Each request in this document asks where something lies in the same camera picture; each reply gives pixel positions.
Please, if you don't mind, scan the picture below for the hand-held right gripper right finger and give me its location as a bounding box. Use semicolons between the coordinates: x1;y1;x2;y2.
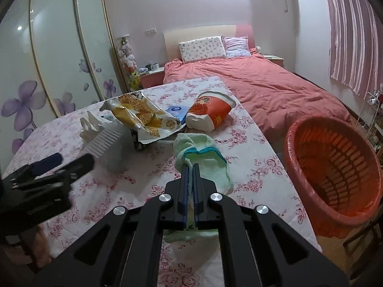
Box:
193;164;349;287

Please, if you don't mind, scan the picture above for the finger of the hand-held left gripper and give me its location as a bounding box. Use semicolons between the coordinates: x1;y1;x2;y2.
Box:
6;152;63;183
12;154;95;189

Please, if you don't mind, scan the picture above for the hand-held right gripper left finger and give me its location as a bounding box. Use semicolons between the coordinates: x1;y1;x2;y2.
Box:
33;164;190;287

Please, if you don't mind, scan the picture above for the green towel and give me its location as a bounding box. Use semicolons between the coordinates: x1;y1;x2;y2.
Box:
163;133;234;243

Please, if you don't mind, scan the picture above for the white ribbed plastic cup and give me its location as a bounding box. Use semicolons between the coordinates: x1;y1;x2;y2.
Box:
87;120;133;173

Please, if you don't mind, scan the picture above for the white tissue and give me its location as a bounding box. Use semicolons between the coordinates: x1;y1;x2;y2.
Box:
79;110;113;140

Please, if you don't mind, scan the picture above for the blue tissue pack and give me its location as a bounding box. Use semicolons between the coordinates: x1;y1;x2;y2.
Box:
164;105;190;125

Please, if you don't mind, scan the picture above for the red paper bucket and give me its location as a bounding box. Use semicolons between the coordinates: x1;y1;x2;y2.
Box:
186;91;239;132

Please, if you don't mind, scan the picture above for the yellow snack bag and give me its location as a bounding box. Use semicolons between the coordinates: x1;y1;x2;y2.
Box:
100;91;186;144

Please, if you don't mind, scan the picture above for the large red plastic basket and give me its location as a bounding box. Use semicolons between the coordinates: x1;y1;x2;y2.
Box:
284;116;383;239

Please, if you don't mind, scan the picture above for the floral tablecloth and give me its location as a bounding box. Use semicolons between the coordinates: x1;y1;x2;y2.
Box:
2;76;323;287

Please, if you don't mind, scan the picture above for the yellow plush toy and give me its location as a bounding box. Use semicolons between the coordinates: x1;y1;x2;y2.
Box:
129;69;141;91

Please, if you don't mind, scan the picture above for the flower print sliding wardrobe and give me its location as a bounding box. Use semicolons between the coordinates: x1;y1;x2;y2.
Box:
0;0;127;156

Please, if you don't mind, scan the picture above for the pink nightstand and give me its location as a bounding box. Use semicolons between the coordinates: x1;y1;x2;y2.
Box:
139;67;166;89
262;54;285;69

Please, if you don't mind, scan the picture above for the pink duvet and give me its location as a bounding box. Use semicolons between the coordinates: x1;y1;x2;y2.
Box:
163;49;351;144

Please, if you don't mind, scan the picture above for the plush toy bunch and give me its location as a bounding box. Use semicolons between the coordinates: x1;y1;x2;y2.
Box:
117;37;137;72

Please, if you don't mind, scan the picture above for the floral white pillow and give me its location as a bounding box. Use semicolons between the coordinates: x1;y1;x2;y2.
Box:
179;36;227;64

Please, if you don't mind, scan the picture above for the pink checked pillow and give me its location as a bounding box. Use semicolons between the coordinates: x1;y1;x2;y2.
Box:
222;35;252;58

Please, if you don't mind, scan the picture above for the beige and pink headboard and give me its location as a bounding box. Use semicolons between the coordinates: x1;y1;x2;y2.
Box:
163;24;258;61

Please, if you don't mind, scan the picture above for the pink striped curtain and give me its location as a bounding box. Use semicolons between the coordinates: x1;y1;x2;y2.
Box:
321;0;383;96

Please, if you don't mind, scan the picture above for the white wire rack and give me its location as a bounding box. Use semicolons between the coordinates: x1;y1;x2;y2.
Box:
356;90;383;153

